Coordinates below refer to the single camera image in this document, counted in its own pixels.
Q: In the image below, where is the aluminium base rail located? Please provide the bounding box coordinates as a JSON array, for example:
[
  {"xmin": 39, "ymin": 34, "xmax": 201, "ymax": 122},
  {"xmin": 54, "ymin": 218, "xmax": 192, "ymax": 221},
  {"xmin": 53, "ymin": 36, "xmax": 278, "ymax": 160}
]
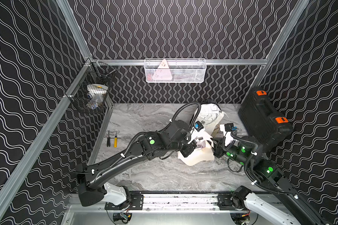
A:
[{"xmin": 105, "ymin": 191, "xmax": 257, "ymax": 212}]

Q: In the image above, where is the white cap at back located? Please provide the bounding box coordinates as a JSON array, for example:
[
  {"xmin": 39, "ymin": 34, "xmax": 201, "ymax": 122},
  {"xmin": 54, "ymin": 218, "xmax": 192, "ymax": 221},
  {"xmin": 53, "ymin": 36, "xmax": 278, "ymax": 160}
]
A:
[{"xmin": 196, "ymin": 99, "xmax": 225, "ymax": 136}]

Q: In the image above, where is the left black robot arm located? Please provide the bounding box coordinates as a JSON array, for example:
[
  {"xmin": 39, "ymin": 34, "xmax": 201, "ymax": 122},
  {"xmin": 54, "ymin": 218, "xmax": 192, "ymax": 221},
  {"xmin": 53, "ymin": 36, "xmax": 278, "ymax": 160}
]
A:
[{"xmin": 76, "ymin": 102, "xmax": 201, "ymax": 209}]

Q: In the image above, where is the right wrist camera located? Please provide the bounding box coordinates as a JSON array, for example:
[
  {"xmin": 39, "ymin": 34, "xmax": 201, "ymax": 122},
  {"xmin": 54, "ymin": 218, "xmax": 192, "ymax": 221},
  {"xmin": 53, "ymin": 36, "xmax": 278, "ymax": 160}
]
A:
[{"xmin": 220, "ymin": 123, "xmax": 235, "ymax": 146}]

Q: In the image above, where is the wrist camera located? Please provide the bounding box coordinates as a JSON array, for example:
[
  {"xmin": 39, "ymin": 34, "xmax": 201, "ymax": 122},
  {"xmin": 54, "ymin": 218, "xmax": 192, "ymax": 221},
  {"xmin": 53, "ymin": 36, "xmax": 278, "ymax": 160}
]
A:
[
  {"xmin": 220, "ymin": 123, "xmax": 235, "ymax": 146},
  {"xmin": 191, "ymin": 121, "xmax": 205, "ymax": 140}
]

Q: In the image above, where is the black tool case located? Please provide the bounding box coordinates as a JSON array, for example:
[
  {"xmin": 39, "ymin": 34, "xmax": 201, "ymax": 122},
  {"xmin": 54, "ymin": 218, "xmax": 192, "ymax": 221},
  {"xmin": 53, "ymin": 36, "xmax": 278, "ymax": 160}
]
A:
[{"xmin": 238, "ymin": 87, "xmax": 293, "ymax": 153}]

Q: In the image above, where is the aluminium left side rail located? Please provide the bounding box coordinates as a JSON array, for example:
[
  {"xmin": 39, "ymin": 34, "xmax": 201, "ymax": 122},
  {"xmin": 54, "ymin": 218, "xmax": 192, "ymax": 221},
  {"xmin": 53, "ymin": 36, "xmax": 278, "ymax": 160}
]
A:
[{"xmin": 0, "ymin": 59, "xmax": 92, "ymax": 221}]

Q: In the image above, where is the cream cap with text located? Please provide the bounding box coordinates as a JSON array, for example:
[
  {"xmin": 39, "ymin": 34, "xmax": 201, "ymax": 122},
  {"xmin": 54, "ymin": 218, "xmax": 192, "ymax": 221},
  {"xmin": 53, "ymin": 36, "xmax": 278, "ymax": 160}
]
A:
[{"xmin": 177, "ymin": 136, "xmax": 215, "ymax": 166}]

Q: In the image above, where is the pink triangle card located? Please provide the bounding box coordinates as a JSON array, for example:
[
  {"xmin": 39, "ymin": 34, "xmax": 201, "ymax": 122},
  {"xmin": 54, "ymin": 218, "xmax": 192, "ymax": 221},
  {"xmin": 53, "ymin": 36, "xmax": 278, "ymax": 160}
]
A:
[{"xmin": 152, "ymin": 59, "xmax": 173, "ymax": 82}]

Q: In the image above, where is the aluminium frame post right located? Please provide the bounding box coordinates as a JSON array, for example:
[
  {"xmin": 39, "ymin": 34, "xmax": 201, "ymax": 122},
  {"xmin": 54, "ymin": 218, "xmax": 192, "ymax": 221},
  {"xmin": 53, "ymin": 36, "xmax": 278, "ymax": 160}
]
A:
[{"xmin": 243, "ymin": 0, "xmax": 309, "ymax": 101}]

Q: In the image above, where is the aluminium frame post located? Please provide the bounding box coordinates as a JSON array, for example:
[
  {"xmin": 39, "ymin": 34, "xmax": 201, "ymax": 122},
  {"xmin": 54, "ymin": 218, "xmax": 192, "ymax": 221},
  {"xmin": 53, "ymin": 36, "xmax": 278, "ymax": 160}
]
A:
[
  {"xmin": 56, "ymin": 0, "xmax": 93, "ymax": 60},
  {"xmin": 243, "ymin": 0, "xmax": 309, "ymax": 101}
]

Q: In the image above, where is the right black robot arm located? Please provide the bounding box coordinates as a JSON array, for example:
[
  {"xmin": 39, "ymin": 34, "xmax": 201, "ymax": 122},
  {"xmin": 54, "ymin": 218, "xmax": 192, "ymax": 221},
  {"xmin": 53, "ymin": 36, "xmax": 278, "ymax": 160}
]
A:
[{"xmin": 213, "ymin": 130, "xmax": 331, "ymax": 225}]

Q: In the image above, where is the aluminium frame post left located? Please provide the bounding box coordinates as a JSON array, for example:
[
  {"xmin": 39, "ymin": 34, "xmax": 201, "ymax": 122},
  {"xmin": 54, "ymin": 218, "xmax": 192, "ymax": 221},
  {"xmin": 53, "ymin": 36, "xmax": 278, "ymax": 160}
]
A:
[{"xmin": 56, "ymin": 0, "xmax": 93, "ymax": 60}]

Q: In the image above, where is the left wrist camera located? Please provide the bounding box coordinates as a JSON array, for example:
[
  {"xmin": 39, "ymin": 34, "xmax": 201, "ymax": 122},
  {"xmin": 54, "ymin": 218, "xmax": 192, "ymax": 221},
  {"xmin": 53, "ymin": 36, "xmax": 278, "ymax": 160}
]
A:
[{"xmin": 191, "ymin": 121, "xmax": 205, "ymax": 140}]

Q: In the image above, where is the aluminium back crossbar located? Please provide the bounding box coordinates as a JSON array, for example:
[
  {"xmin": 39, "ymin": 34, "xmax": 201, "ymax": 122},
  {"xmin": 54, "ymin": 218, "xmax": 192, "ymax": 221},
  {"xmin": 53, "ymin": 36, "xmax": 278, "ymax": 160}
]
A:
[{"xmin": 92, "ymin": 59, "xmax": 268, "ymax": 66}]

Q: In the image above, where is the black wire basket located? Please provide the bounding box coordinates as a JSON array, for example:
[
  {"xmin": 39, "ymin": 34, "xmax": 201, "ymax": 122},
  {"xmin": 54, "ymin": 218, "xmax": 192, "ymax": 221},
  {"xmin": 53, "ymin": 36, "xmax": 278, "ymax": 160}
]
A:
[{"xmin": 69, "ymin": 62, "xmax": 118, "ymax": 114}]

